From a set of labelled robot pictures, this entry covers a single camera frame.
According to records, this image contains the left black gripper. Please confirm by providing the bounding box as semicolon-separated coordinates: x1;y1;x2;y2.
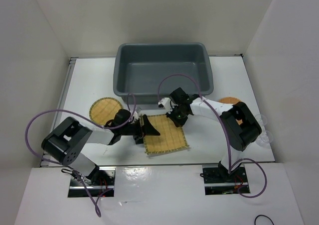
120;114;160;144

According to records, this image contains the square bamboo mat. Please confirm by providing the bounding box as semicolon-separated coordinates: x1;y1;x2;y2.
144;114;189;156

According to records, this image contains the round yellow bamboo tray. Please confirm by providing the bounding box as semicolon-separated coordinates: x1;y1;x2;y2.
89;97;123;125

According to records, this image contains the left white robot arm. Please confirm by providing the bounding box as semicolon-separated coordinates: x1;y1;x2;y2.
41;109;160;185

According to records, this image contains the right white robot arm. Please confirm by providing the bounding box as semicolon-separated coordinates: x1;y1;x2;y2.
158;87;262;182

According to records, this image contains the grey plastic bin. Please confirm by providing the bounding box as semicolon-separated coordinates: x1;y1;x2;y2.
113;42;214;105

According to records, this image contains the round orange woven tray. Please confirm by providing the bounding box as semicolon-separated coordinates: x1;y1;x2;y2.
218;97;242;111

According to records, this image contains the clear plastic cup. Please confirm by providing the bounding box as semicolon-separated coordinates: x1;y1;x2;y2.
255;114;268;126
256;130;273;147

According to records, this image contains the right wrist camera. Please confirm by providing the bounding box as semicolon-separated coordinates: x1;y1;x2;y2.
158;98;175;113

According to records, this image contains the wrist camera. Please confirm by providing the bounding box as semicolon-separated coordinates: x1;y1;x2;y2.
158;98;175;113
133;107;142;119

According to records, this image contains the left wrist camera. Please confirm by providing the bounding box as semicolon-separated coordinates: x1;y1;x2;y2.
133;107;142;119

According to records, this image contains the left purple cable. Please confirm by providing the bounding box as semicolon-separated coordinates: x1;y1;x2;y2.
26;93;138;218

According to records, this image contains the purple cable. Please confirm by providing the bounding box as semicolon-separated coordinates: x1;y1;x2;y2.
158;73;268;199
26;93;138;218

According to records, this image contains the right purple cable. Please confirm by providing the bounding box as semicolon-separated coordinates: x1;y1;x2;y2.
158;73;268;199

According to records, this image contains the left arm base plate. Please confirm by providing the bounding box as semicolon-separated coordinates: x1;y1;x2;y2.
61;167;116;198

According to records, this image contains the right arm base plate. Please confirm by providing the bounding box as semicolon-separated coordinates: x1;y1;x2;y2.
199;165;250;195

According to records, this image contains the black cable loop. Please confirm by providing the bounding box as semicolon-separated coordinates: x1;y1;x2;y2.
254;215;275;225

